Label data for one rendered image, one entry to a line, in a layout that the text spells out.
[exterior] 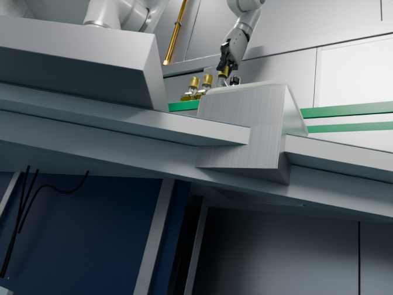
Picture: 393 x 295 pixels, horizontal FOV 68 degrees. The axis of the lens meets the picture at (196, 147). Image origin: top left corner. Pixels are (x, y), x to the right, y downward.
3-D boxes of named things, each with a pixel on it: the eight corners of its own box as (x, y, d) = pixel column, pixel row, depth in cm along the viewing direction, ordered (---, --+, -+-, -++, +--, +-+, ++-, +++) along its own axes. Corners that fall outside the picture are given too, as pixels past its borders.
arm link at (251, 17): (251, -19, 103) (228, -14, 109) (239, 4, 100) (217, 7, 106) (266, 14, 114) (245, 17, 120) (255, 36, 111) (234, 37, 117)
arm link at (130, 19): (69, 33, 71) (90, -13, 77) (117, 64, 79) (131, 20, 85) (87, 14, 64) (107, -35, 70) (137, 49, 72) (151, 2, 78)
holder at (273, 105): (311, 181, 69) (313, 150, 72) (282, 124, 48) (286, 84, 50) (242, 178, 78) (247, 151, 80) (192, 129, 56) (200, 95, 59)
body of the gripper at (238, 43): (237, 43, 117) (226, 66, 114) (227, 24, 109) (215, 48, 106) (254, 43, 112) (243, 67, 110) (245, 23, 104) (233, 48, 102)
